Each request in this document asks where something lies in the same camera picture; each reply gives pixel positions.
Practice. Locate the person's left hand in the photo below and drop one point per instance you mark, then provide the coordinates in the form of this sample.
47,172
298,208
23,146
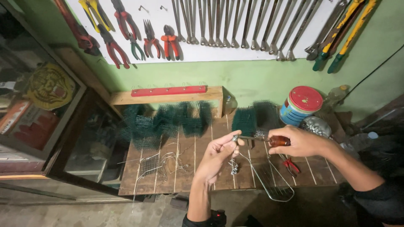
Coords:
214,160

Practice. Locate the person's right hand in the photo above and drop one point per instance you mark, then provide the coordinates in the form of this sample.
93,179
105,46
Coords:
304,143

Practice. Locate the metal bowl of clips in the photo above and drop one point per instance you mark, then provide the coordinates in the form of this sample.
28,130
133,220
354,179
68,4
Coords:
315,126

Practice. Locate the cluster of metal clips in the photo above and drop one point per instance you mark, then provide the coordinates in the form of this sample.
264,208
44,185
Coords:
234,166

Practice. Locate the blue tin with red lid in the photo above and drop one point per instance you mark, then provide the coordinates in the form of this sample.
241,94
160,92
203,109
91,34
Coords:
299,107

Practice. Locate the small pile of green mesh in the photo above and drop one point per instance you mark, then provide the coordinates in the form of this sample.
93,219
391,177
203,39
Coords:
249,119

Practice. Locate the clear bottle with blue cap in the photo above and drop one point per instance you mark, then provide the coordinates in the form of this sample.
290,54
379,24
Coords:
359,143

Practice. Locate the black device with red light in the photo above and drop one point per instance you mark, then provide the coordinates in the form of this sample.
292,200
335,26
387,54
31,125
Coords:
218,217

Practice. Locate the clear glass bottle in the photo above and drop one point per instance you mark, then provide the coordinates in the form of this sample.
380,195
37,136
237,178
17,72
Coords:
229,104

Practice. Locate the clear bottle with yellow cap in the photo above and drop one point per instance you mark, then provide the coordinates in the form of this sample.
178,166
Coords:
336,94

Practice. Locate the large pile of green mesh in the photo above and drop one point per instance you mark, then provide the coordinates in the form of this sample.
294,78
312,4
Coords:
157,126

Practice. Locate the person's black shirt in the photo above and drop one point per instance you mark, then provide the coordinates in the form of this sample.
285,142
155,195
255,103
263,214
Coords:
383,198

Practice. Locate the white tool board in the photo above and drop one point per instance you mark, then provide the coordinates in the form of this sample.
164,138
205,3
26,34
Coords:
208,53

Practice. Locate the steel adjustable wrench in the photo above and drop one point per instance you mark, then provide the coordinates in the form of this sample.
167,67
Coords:
326,28

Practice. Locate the row of steel wrenches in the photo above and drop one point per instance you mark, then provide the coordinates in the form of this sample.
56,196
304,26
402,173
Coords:
235,22

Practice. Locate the glass display cabinet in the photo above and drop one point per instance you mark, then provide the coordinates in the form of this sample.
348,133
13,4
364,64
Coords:
47,104

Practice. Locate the red pipe wrench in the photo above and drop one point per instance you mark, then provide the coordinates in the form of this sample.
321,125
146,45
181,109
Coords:
80,33

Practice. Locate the red hook rail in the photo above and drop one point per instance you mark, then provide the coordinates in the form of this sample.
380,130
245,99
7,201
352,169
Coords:
169,90

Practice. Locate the metal wall hook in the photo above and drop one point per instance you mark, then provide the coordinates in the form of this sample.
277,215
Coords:
143,8
163,7

